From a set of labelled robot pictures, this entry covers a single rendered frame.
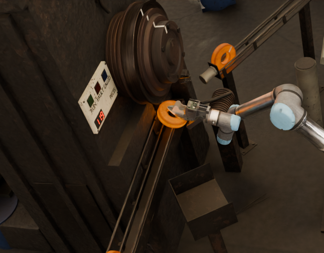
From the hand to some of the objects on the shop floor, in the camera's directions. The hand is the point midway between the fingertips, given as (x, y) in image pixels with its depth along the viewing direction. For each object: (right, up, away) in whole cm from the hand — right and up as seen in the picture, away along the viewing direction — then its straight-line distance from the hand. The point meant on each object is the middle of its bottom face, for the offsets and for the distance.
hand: (169, 109), depth 271 cm
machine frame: (-19, -54, +67) cm, 88 cm away
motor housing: (+42, -31, +66) cm, 84 cm away
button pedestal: (+107, -7, +66) cm, 126 cm away
